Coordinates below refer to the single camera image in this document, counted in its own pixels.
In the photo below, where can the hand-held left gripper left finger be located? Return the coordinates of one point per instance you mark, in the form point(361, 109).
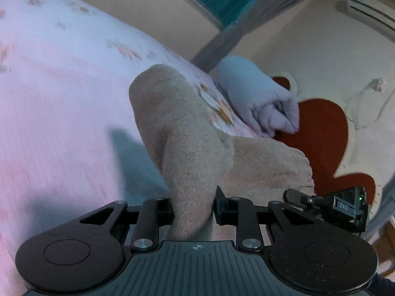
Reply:
point(165, 211)

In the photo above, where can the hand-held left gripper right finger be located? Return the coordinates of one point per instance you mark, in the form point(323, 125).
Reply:
point(219, 206)

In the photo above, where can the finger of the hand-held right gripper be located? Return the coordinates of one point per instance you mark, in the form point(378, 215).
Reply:
point(297, 198)

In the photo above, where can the beige towel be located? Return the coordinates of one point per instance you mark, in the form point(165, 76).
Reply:
point(191, 148)

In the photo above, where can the person's right forearm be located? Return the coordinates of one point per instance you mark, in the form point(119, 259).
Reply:
point(382, 240)

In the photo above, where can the red heart-shaped headboard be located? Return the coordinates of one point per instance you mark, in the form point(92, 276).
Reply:
point(321, 135)

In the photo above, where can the rolled grey blanket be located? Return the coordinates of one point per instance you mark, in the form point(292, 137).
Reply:
point(256, 92)

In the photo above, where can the pink floral bed sheet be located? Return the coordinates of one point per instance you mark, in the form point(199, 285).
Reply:
point(61, 98)

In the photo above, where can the white air conditioner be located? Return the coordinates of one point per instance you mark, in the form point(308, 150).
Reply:
point(370, 9)

